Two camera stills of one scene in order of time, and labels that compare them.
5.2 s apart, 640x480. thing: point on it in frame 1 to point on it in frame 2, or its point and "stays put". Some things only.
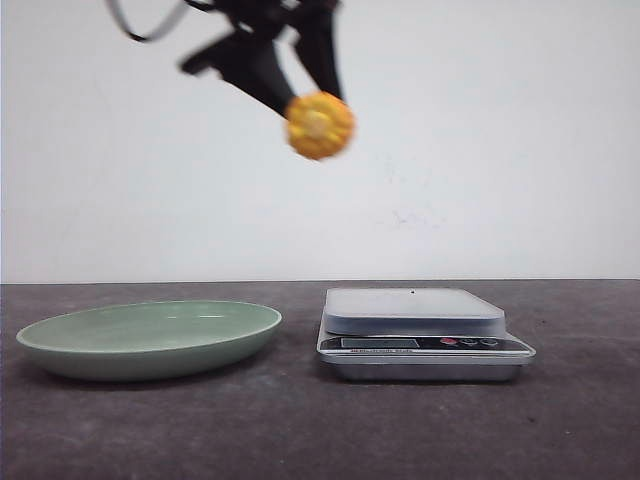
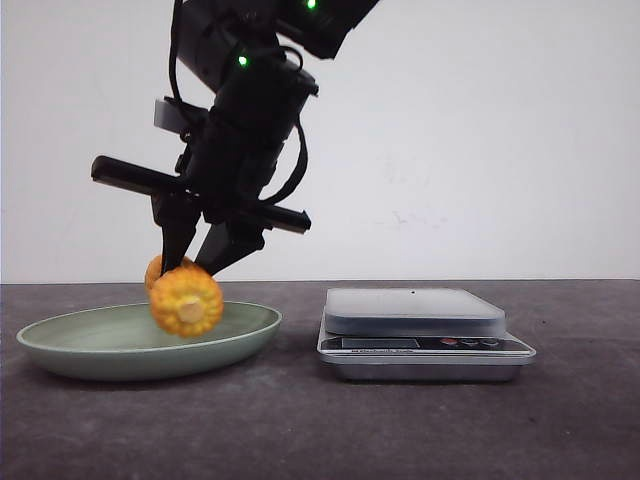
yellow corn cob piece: (318, 124) to (186, 301)
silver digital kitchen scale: (419, 334) stays put
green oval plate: (150, 341) stays put
